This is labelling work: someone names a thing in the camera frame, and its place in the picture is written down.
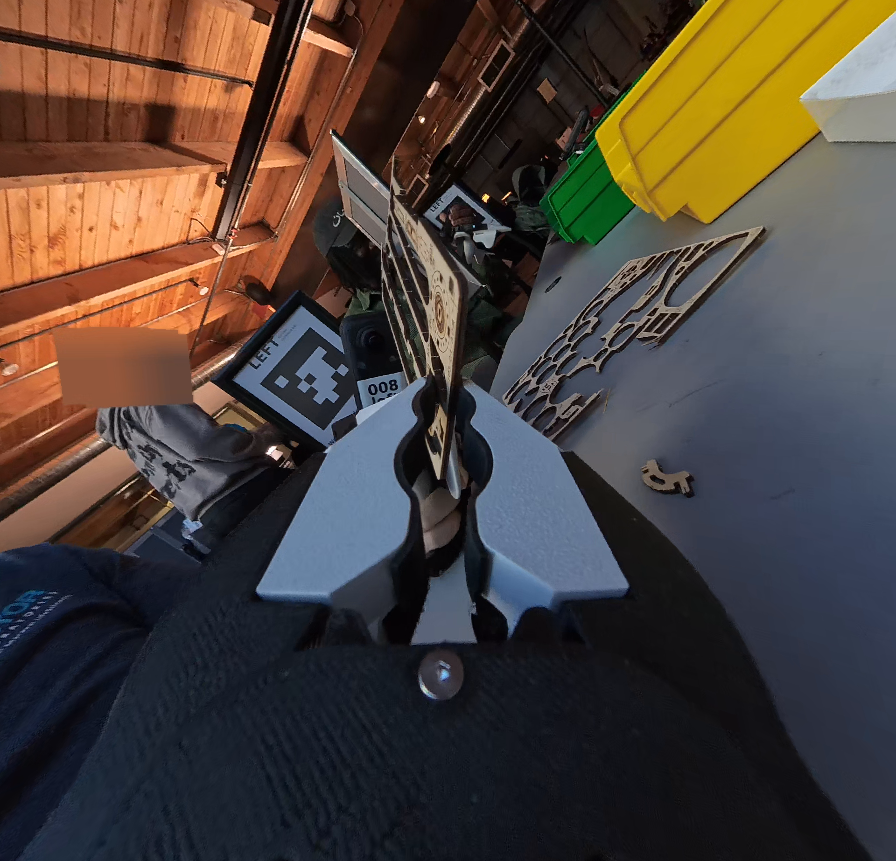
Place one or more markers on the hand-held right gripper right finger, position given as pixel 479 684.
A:
pixel 546 525

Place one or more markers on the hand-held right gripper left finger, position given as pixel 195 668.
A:
pixel 336 525

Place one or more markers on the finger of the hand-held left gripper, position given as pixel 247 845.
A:
pixel 455 473

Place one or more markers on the wooden model part sheet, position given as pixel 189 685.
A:
pixel 437 315

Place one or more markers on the person's left forearm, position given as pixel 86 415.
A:
pixel 175 455

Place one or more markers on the person's left hand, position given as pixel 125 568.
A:
pixel 437 518

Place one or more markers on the black ceiling lamp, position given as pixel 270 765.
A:
pixel 255 291

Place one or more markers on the small curved wooden part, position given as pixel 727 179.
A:
pixel 665 484

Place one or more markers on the grey monitor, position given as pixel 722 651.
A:
pixel 360 175

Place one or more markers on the green plastic bin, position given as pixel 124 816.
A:
pixel 588 203

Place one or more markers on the person's navy shirt torso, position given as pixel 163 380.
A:
pixel 56 665

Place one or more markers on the yellow plastic bin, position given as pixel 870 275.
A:
pixel 735 91

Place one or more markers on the white cardboard box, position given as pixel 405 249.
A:
pixel 861 105

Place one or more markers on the empty wooden cut-out frame sheet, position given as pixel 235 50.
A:
pixel 554 426

